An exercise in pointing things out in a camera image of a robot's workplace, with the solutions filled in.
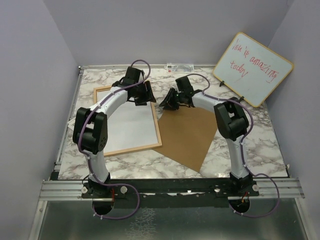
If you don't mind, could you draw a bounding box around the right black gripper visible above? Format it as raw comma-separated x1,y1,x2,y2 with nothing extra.
159,87,184,111

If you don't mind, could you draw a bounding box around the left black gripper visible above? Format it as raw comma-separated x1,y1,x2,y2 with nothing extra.
133,80,156,106

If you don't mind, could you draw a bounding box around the colour photo print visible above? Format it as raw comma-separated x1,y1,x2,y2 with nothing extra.
96,91,158,152

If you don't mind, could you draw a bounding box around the brown frame backing board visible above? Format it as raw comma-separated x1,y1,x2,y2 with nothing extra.
154,106,218,172

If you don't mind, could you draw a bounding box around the light wooden picture frame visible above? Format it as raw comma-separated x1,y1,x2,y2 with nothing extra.
92,84,163,158

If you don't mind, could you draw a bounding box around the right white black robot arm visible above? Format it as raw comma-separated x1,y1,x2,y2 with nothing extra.
159,76,253,196

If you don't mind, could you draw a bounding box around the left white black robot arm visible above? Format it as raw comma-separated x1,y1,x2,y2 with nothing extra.
72,65,156,198

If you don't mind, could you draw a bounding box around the white label strip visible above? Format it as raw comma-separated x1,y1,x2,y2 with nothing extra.
165,63,195,74

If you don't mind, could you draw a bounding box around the whiteboard with red writing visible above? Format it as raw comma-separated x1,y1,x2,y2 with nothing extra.
212,32,294,108

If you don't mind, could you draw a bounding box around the black mounting bar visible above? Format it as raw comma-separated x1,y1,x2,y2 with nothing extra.
81,178,259,208

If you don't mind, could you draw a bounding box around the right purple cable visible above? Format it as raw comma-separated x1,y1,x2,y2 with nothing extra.
186,73,281,218

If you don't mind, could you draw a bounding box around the purple cable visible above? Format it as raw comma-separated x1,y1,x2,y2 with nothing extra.
78,59,152,221
186,73,281,218

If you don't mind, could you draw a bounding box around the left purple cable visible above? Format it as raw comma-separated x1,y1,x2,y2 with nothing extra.
78,59,152,221

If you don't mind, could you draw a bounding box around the small white bracket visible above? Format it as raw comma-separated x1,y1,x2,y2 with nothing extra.
67,118,76,130

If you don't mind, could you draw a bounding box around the left aluminium side rail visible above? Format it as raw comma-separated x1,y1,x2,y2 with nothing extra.
49,66,84,181

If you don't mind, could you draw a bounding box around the aluminium front rail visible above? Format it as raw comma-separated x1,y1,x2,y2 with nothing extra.
39,177,305,201

